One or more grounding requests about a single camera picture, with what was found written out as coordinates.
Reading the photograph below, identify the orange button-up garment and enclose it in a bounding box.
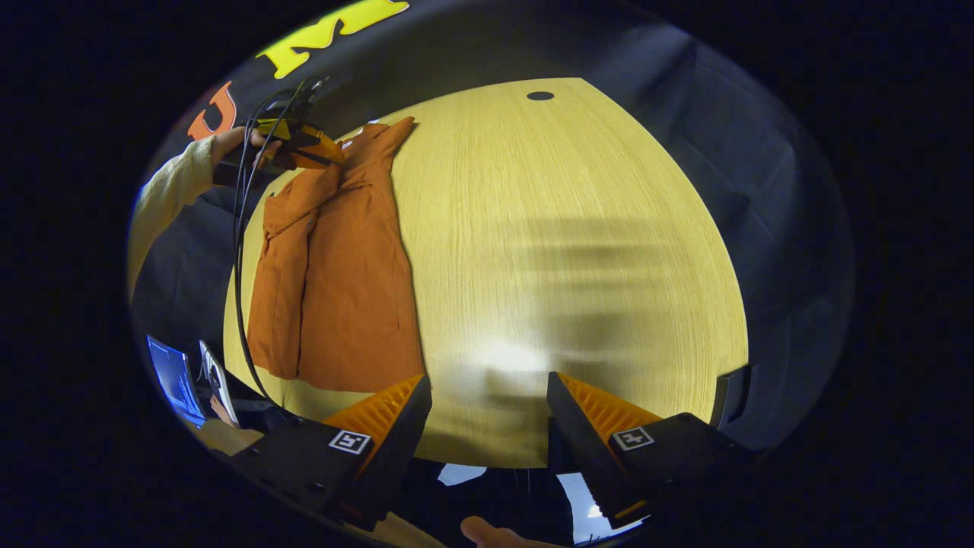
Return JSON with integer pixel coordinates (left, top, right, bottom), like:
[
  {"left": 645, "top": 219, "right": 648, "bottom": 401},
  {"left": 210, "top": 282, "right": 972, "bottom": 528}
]
[{"left": 247, "top": 116, "right": 425, "bottom": 393}]

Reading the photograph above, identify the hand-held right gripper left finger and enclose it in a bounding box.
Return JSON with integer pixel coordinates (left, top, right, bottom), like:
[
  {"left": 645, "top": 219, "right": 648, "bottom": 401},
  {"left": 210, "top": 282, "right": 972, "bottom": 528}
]
[{"left": 228, "top": 373, "right": 433, "bottom": 532}]

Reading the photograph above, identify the white desk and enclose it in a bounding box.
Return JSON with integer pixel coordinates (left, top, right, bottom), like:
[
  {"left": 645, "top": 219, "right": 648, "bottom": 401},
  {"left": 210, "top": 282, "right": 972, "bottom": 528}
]
[{"left": 198, "top": 339, "right": 241, "bottom": 427}]

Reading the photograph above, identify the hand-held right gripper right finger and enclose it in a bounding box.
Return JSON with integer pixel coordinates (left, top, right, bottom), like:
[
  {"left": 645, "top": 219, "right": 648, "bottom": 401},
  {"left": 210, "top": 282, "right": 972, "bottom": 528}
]
[{"left": 546, "top": 371, "right": 756, "bottom": 531}]

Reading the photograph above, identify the blue lit computer monitor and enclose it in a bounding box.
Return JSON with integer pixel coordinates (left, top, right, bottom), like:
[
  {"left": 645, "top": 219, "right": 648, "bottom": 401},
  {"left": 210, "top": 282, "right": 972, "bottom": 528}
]
[{"left": 146, "top": 335, "right": 208, "bottom": 429}]

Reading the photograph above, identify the black backdrop cloth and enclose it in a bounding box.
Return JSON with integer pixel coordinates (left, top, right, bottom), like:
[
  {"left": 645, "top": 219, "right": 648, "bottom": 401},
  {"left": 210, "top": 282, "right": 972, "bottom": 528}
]
[{"left": 128, "top": 0, "right": 855, "bottom": 457}]

